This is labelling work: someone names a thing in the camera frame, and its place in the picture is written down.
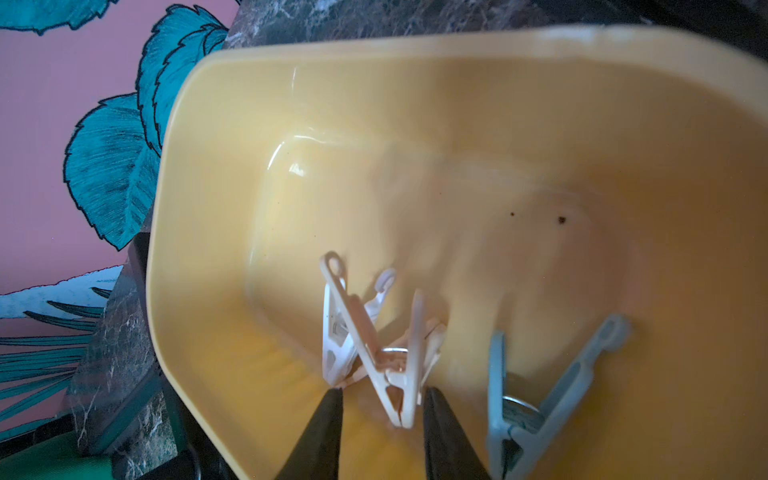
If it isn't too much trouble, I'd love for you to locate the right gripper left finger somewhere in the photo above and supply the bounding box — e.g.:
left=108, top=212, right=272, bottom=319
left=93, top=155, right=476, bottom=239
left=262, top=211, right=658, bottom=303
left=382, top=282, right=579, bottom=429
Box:
left=276, top=388, right=343, bottom=480

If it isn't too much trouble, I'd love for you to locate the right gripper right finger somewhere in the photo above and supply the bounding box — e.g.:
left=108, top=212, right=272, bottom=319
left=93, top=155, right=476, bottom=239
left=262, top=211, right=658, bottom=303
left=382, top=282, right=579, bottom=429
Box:
left=423, top=387, right=490, bottom=480

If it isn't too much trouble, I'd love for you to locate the white clothespin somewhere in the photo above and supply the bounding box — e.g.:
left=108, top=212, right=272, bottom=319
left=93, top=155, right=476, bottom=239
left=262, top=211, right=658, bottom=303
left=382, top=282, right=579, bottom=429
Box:
left=320, top=251, right=447, bottom=429

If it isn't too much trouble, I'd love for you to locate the green tank top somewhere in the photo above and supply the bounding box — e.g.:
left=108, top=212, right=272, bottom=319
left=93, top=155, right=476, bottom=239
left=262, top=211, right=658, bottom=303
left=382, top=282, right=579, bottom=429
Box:
left=1, top=431, right=113, bottom=480

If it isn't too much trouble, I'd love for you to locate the black clothes rack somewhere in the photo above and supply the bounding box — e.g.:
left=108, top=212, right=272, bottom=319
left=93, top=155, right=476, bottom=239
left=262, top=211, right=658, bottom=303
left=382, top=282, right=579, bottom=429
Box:
left=84, top=232, right=236, bottom=479

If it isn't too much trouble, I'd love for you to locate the yellow plastic bowl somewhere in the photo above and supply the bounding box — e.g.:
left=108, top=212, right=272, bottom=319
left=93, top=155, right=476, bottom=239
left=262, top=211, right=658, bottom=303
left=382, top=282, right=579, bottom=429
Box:
left=147, top=27, right=767, bottom=479

